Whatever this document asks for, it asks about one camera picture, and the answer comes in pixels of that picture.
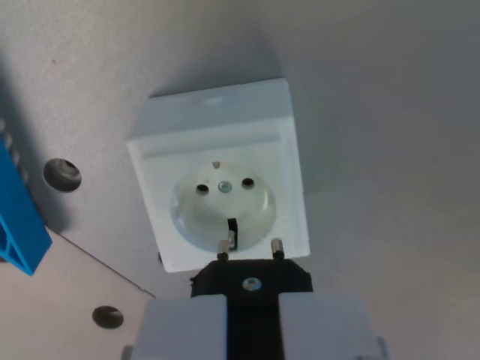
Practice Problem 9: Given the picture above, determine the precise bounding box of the white wall socket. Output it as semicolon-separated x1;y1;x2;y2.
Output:
126;77;312;274

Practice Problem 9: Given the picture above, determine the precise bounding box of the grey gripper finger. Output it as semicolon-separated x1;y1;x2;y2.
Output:
277;292;390;360
131;295;229;360

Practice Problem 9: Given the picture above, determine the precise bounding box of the black power plug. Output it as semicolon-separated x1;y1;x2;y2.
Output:
189;238;314;360

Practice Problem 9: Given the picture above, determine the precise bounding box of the blue plastic block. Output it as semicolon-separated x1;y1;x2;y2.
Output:
0;118;54;278

